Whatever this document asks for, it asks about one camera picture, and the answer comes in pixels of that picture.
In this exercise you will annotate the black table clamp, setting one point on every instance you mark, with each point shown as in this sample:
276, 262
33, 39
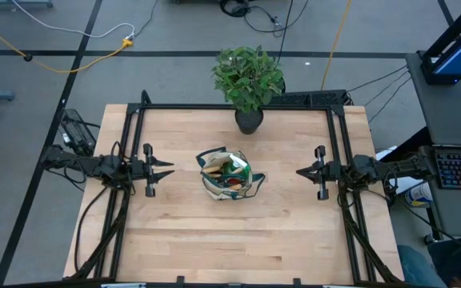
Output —
180, 281
146, 98
295, 281

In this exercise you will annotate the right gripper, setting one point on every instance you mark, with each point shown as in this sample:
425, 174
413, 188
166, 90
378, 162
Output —
321, 172

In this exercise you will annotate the person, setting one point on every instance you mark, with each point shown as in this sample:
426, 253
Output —
422, 268

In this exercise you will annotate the cream green gardening bag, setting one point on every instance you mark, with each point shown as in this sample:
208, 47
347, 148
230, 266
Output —
218, 192

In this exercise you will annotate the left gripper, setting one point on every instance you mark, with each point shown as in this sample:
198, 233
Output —
149, 168

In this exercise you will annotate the grey desk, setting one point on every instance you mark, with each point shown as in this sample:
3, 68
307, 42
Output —
454, 112

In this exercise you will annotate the white green spray bottle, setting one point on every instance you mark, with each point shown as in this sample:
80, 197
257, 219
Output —
236, 164

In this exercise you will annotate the silver aluminium bar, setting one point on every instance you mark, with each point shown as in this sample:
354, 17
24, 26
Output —
122, 285

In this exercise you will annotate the potted green plant black pot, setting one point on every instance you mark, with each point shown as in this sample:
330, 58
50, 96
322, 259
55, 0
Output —
248, 80

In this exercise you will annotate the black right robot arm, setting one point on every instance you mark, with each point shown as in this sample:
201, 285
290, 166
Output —
368, 168

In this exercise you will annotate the black aluminium table frame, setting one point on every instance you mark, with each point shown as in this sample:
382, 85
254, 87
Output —
336, 132

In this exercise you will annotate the white blue canister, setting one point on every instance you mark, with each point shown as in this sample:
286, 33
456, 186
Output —
418, 195

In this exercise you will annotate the black vented equipment box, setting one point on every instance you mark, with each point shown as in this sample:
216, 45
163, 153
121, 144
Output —
314, 98

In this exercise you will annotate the black electronics box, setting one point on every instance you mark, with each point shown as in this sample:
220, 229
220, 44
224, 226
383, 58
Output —
76, 134

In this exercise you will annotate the black keyboard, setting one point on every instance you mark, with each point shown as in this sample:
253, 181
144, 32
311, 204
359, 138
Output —
460, 170

